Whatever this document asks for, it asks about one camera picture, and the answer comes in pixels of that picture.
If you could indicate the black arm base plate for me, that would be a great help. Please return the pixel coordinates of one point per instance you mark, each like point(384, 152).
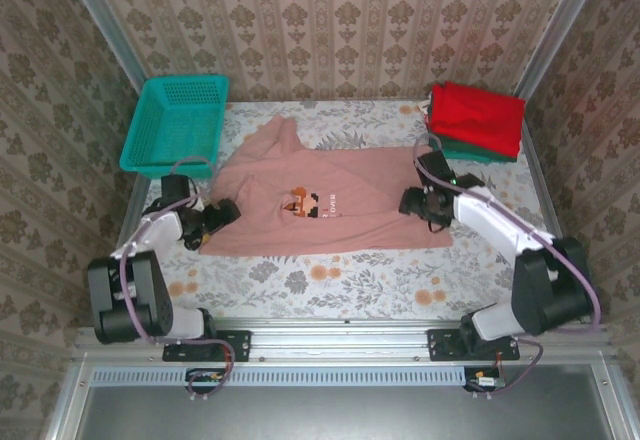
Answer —
point(445, 347)
point(235, 345)

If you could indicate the floral print tablecloth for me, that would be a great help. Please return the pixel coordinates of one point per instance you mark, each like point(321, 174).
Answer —
point(350, 285)

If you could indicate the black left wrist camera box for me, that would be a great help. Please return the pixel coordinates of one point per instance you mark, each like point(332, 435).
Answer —
point(176, 190)

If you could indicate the aluminium frame post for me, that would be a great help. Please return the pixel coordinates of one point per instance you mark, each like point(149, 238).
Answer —
point(100, 15)
point(555, 20)

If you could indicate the teal plastic basket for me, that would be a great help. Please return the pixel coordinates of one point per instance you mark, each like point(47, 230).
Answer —
point(175, 125)

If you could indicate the pink t-shirt with pixel print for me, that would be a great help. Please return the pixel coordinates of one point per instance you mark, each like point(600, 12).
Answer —
point(350, 210)

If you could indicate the folded dark green t-shirt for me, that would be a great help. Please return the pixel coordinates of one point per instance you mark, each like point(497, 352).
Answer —
point(480, 155)

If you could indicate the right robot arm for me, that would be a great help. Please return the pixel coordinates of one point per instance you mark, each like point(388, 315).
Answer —
point(545, 285)

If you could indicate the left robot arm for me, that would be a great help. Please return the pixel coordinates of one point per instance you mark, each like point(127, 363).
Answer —
point(150, 280)

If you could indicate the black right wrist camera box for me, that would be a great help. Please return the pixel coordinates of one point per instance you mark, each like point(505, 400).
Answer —
point(434, 166)

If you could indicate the folded red t-shirt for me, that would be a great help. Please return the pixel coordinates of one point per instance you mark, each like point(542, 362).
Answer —
point(475, 115)

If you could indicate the small electronics board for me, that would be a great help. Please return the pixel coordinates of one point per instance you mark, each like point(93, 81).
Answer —
point(484, 381)
point(207, 377)

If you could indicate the aluminium mounting rail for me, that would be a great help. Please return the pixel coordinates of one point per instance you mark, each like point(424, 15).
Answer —
point(340, 337)

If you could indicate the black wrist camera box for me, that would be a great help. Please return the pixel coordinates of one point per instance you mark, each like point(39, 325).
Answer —
point(434, 166)
point(176, 190)

